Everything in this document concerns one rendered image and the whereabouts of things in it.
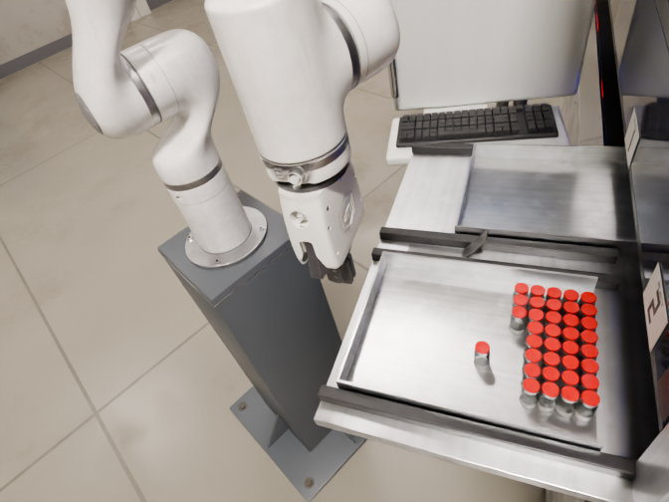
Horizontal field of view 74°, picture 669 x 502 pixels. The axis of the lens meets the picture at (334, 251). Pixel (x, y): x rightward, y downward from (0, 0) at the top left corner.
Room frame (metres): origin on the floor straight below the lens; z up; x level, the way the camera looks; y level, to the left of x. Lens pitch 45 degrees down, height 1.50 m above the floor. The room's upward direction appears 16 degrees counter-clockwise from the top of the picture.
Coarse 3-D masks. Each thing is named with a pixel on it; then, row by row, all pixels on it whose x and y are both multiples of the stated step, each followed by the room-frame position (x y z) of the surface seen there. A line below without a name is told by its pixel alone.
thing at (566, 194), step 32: (480, 160) 0.76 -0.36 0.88; (512, 160) 0.73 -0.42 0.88; (544, 160) 0.70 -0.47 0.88; (576, 160) 0.67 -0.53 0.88; (608, 160) 0.64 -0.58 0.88; (480, 192) 0.66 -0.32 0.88; (512, 192) 0.64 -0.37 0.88; (544, 192) 0.61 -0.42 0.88; (576, 192) 0.59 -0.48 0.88; (608, 192) 0.56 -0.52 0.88; (480, 224) 0.58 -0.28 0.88; (512, 224) 0.55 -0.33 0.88; (544, 224) 0.53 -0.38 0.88; (576, 224) 0.51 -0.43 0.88; (608, 224) 0.49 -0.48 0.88
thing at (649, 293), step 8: (656, 272) 0.28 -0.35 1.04; (656, 280) 0.27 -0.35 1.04; (648, 288) 0.28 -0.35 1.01; (656, 288) 0.26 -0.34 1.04; (648, 296) 0.27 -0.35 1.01; (656, 296) 0.25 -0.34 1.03; (648, 304) 0.26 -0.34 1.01; (656, 304) 0.24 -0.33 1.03; (664, 304) 0.23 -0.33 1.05; (656, 312) 0.24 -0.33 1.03; (664, 312) 0.22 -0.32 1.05; (656, 320) 0.23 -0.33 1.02; (664, 320) 0.22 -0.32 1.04; (648, 328) 0.24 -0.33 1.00; (656, 328) 0.22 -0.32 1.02; (664, 328) 0.21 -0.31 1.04; (648, 336) 0.23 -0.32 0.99; (656, 336) 0.21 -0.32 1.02
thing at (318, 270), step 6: (306, 246) 0.33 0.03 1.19; (312, 246) 0.33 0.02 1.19; (312, 252) 0.33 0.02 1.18; (312, 258) 0.33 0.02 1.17; (318, 258) 0.32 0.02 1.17; (312, 264) 0.33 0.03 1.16; (318, 264) 0.32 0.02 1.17; (312, 270) 0.33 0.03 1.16; (318, 270) 0.32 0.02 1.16; (324, 270) 0.33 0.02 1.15; (312, 276) 0.32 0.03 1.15; (318, 276) 0.32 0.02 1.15; (324, 276) 0.32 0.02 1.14
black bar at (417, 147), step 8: (416, 144) 0.86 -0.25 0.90; (424, 144) 0.85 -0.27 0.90; (432, 144) 0.84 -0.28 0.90; (440, 144) 0.83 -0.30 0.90; (448, 144) 0.82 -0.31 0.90; (456, 144) 0.82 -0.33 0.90; (464, 144) 0.81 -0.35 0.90; (472, 144) 0.80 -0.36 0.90; (416, 152) 0.85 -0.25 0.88; (424, 152) 0.84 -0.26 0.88; (432, 152) 0.83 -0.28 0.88; (440, 152) 0.82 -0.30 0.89; (448, 152) 0.81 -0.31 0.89; (456, 152) 0.80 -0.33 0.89; (464, 152) 0.80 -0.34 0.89
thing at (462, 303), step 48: (384, 288) 0.49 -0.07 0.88; (432, 288) 0.46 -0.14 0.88; (480, 288) 0.44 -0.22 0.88; (576, 288) 0.38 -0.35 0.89; (384, 336) 0.40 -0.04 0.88; (432, 336) 0.37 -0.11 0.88; (480, 336) 0.35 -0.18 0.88; (384, 384) 0.32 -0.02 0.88; (432, 384) 0.30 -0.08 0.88; (480, 384) 0.28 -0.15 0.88; (528, 432) 0.19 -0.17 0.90; (576, 432) 0.18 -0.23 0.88
